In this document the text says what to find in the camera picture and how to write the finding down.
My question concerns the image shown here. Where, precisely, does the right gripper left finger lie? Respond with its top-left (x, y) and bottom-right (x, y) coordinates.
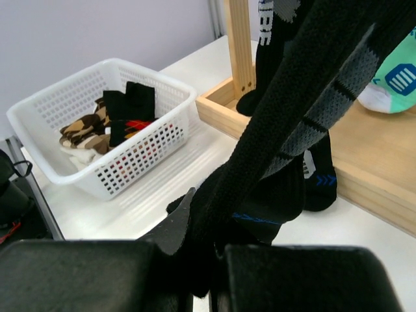
top-left (1, 188), bottom-right (195, 311)

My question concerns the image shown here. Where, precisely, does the wooden hanger rack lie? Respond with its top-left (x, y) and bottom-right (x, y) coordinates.
top-left (196, 1), bottom-right (415, 235)

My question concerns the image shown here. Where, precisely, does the brown argyle sock in basket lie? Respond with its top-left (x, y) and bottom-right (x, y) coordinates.
top-left (59, 97), bottom-right (111, 155)

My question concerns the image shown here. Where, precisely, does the mint green sock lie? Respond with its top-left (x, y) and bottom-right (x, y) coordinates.
top-left (357, 29), bottom-right (416, 114)

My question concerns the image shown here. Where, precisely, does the white plastic basket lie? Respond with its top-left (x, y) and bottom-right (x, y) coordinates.
top-left (7, 58), bottom-right (196, 200)

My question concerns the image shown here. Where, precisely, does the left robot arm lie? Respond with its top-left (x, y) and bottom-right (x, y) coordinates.
top-left (1, 151), bottom-right (63, 250)

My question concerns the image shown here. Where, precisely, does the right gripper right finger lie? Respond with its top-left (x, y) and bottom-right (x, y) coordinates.
top-left (214, 245), bottom-right (402, 311)

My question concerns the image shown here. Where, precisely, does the black sport sock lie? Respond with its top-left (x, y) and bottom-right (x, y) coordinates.
top-left (184, 1), bottom-right (415, 297)
top-left (236, 1), bottom-right (302, 116)

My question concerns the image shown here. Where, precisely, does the black red argyle sock in basket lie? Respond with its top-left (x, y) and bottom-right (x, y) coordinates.
top-left (103, 81), bottom-right (157, 148)

